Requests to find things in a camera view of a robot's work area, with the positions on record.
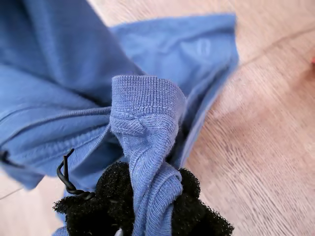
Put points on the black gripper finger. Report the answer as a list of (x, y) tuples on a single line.
[(98, 211), (197, 211)]

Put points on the blue printed T-shirt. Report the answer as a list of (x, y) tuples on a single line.
[(61, 86)]

